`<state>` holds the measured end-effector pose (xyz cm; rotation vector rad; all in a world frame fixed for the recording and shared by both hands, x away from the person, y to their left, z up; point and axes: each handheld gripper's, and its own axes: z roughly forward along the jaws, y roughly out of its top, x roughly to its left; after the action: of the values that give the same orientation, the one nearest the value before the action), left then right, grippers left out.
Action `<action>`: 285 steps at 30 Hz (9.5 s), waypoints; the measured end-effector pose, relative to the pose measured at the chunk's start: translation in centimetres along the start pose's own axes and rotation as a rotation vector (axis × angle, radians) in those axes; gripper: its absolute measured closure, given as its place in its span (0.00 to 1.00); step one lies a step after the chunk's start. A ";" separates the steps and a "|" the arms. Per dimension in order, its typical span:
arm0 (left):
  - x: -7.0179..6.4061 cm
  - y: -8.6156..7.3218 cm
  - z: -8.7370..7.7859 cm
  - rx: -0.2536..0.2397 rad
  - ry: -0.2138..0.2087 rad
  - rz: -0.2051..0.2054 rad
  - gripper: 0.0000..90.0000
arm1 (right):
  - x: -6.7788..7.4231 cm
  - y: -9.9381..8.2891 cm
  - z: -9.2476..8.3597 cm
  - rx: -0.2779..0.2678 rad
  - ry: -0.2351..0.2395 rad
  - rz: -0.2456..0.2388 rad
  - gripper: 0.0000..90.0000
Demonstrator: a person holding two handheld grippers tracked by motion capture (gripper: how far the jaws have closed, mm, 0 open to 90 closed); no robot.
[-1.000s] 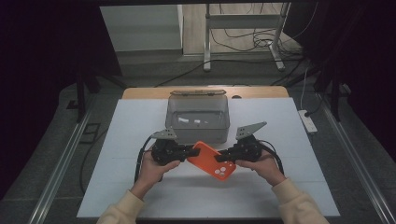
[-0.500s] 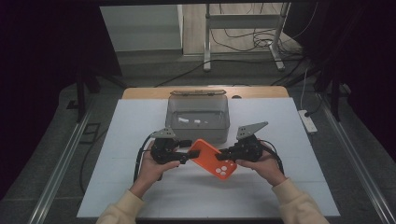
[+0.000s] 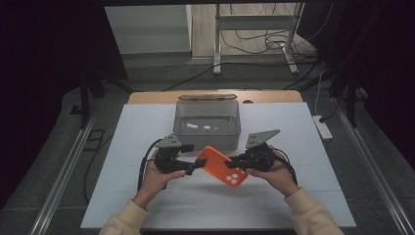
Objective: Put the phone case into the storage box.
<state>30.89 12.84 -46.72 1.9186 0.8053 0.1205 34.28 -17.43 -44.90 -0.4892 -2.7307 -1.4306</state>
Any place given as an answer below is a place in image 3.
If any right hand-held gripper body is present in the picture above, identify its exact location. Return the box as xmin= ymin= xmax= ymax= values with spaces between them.
xmin=238 ymin=128 xmax=282 ymax=173

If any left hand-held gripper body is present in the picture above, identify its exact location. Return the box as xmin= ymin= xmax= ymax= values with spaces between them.
xmin=152 ymin=132 xmax=198 ymax=176

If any orange phone case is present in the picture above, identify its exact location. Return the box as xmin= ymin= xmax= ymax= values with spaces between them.
xmin=195 ymin=145 xmax=250 ymax=189

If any grey translucent storage box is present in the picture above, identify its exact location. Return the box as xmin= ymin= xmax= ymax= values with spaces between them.
xmin=172 ymin=93 xmax=243 ymax=152

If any person's left hand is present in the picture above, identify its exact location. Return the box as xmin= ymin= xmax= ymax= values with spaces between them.
xmin=132 ymin=152 xmax=188 ymax=211

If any person's right hand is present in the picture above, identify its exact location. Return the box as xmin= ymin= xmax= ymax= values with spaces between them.
xmin=245 ymin=144 xmax=300 ymax=198

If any white board mat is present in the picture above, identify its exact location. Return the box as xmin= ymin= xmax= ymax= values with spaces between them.
xmin=79 ymin=102 xmax=357 ymax=230

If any wooden table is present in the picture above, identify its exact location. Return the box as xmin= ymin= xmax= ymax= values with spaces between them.
xmin=126 ymin=89 xmax=304 ymax=106

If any white power strip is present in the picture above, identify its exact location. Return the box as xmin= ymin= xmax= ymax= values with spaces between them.
xmin=311 ymin=115 xmax=334 ymax=142

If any black stand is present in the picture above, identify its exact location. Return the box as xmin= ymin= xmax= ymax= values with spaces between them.
xmin=69 ymin=69 xmax=135 ymax=130
xmin=328 ymin=73 xmax=360 ymax=129

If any white metal stand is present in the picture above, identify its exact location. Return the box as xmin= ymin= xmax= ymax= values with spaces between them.
xmin=212 ymin=2 xmax=305 ymax=76

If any white cabinet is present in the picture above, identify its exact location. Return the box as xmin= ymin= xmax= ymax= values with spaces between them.
xmin=104 ymin=4 xmax=193 ymax=56

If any dark curtain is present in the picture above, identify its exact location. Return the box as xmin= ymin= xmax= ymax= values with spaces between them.
xmin=0 ymin=0 xmax=129 ymax=211
xmin=297 ymin=0 xmax=415 ymax=162

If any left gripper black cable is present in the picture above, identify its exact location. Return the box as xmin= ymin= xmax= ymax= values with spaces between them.
xmin=136 ymin=138 xmax=164 ymax=193

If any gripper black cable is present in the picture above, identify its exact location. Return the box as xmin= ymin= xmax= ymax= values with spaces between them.
xmin=136 ymin=138 xmax=164 ymax=193
xmin=271 ymin=147 xmax=299 ymax=187

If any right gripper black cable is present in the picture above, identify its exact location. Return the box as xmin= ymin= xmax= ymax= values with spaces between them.
xmin=271 ymin=147 xmax=299 ymax=187

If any long black floor cable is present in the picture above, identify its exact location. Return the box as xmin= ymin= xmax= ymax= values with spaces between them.
xmin=161 ymin=61 xmax=320 ymax=93

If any black floor frame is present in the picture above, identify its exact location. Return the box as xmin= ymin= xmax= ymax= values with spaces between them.
xmin=82 ymin=128 xmax=107 ymax=152

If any thin white cable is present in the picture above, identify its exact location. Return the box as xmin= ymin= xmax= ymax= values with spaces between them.
xmin=314 ymin=69 xmax=325 ymax=117

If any thin black floor cable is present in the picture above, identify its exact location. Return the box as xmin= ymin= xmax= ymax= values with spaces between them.
xmin=82 ymin=134 xmax=115 ymax=206

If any aluminium floor rail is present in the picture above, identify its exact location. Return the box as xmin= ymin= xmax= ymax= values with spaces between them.
xmin=28 ymin=116 xmax=96 ymax=235
xmin=332 ymin=97 xmax=415 ymax=235

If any tangle of black cables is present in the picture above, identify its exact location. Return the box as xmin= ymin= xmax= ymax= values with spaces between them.
xmin=219 ymin=2 xmax=336 ymax=57

